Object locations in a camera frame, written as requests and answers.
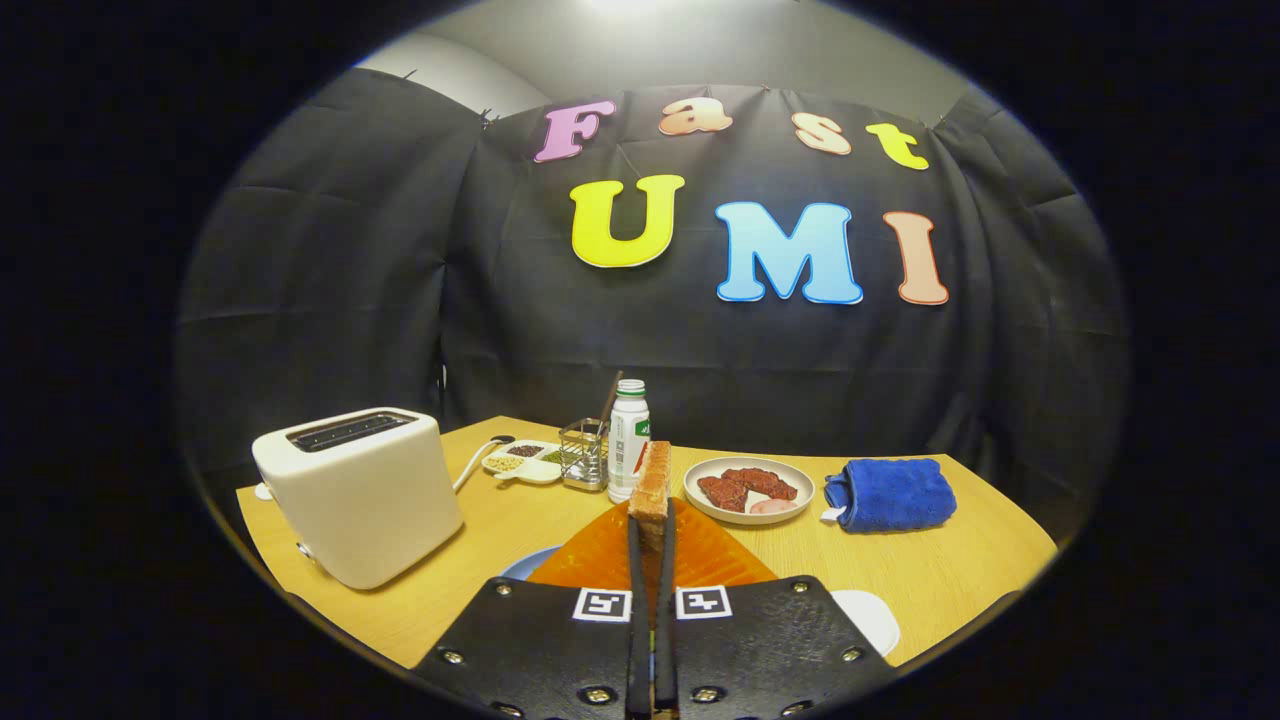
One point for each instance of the black backdrop cloth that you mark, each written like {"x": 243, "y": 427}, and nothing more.
{"x": 350, "y": 300}

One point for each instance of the white compartment condiment dish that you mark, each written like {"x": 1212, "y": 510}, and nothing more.
{"x": 530, "y": 470}

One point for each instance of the blue folded towel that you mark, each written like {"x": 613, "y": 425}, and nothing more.
{"x": 890, "y": 495}

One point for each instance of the toasted bread slice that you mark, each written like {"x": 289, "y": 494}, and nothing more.
{"x": 652, "y": 490}

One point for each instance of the pink ham slice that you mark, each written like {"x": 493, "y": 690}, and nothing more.
{"x": 775, "y": 507}

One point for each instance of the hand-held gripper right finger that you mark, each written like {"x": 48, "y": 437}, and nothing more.
{"x": 667, "y": 650}

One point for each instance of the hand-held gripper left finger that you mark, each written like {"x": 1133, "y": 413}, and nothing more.
{"x": 637, "y": 650}

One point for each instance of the blue round plate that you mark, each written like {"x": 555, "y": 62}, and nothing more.
{"x": 525, "y": 565}

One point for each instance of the brown meat slice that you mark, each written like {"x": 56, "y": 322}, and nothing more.
{"x": 765, "y": 483}
{"x": 722, "y": 493}

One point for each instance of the white square plate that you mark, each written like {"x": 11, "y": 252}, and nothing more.
{"x": 870, "y": 620}

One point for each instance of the white drink bottle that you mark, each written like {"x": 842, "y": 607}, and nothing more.
{"x": 628, "y": 440}

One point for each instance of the beige round plate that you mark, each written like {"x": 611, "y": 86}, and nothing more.
{"x": 803, "y": 485}

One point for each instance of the thin brown stick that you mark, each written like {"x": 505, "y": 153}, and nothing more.
{"x": 611, "y": 397}

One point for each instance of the white toaster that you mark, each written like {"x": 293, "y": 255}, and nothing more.
{"x": 360, "y": 510}

